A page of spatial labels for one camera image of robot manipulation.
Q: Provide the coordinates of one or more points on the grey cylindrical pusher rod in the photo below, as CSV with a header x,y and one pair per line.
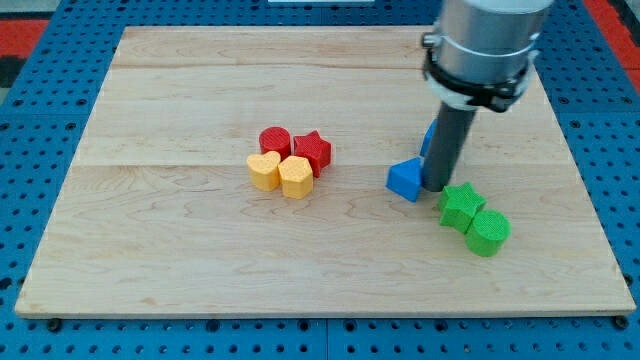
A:
x,y
451,129

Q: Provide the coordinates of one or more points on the green star block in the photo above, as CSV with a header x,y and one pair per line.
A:
x,y
459,205

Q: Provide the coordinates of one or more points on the green cylinder block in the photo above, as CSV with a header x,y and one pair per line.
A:
x,y
487,233

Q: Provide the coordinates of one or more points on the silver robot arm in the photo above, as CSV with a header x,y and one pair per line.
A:
x,y
480,55

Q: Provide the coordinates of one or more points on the red star block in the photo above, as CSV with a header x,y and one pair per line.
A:
x,y
315,149

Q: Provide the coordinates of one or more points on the blue block behind rod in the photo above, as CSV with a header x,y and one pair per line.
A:
x,y
427,138

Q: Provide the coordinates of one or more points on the blue triangle block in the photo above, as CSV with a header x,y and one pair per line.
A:
x,y
405,178

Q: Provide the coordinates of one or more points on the yellow pentagon block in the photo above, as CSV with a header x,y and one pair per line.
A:
x,y
296,177

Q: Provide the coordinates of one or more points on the red cylinder block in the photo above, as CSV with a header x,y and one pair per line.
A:
x,y
276,139

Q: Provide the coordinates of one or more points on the yellow heart block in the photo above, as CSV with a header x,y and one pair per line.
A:
x,y
263,170

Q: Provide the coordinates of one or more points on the light wooden board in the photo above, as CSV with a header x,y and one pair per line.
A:
x,y
157,216

